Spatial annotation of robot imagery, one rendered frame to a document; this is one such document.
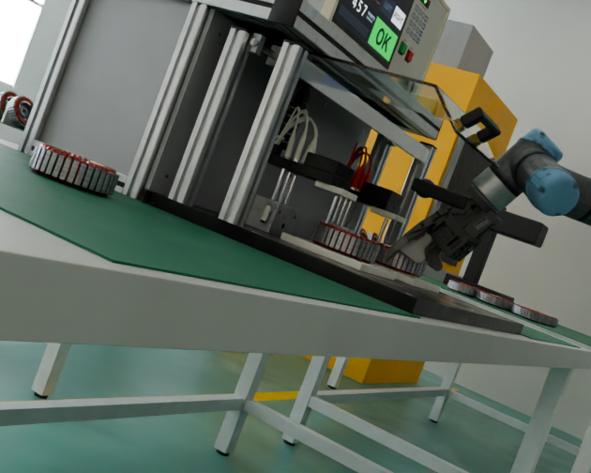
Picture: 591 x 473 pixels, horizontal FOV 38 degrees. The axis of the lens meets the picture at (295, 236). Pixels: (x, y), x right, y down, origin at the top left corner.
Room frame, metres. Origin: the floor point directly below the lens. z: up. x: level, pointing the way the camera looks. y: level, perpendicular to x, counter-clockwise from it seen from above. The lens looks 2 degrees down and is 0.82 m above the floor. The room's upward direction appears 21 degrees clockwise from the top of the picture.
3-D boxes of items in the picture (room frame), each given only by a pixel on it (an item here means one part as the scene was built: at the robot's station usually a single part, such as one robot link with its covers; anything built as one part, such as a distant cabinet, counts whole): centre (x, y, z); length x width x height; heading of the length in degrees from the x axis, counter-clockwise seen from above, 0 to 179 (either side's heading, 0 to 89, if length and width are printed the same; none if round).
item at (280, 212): (1.46, 0.05, 0.80); 0.08 x 0.05 x 0.06; 152
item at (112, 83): (1.40, 0.37, 0.91); 0.28 x 0.03 x 0.32; 62
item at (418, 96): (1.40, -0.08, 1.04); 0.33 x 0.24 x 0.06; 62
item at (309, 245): (1.39, -0.08, 0.78); 0.15 x 0.15 x 0.01; 62
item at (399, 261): (1.60, -0.19, 0.80); 0.11 x 0.11 x 0.04
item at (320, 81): (1.54, -0.05, 1.03); 0.62 x 0.01 x 0.03; 152
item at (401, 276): (1.60, -0.19, 0.78); 0.15 x 0.15 x 0.01; 62
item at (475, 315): (1.50, -0.12, 0.76); 0.64 x 0.47 x 0.02; 152
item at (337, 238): (1.39, -0.08, 0.80); 0.11 x 0.11 x 0.04
